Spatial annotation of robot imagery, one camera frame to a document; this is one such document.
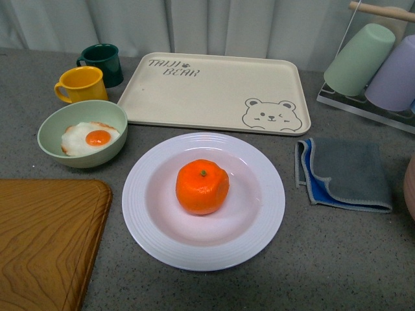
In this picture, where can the orange mandarin fruit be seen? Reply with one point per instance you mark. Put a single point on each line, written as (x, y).
(202, 187)

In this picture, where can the white ridged plate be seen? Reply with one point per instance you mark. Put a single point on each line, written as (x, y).
(244, 225)

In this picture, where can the beige bear serving tray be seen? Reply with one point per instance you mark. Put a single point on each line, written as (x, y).
(217, 92)

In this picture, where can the fake fried egg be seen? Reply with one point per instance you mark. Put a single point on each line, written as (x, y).
(87, 137)

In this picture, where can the dark green mug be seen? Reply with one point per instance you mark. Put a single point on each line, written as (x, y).
(104, 56)

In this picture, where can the grey blue folded cloth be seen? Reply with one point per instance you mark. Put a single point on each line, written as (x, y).
(343, 174)

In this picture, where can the yellow mug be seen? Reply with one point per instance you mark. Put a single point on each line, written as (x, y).
(80, 84)

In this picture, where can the light green bowl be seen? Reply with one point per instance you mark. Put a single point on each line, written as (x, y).
(105, 112)

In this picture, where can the white cup holder rack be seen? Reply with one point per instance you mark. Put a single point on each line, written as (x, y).
(395, 19)

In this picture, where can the white curtain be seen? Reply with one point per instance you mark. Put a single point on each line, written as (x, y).
(306, 33)

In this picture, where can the light green plastic cup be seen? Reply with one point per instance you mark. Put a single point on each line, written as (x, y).
(359, 60)

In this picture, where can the wooden cutting board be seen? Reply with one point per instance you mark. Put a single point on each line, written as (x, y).
(50, 234)

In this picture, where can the lilac plastic cup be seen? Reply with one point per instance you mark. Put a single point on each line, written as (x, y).
(392, 87)

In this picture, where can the pink bowl edge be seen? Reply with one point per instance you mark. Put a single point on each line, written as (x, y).
(409, 187)

